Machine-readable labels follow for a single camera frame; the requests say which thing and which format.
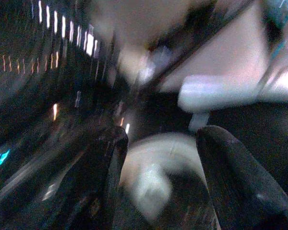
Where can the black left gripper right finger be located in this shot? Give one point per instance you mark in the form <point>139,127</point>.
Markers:
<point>240,182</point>

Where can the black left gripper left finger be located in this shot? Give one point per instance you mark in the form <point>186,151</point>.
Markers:
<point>96,191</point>

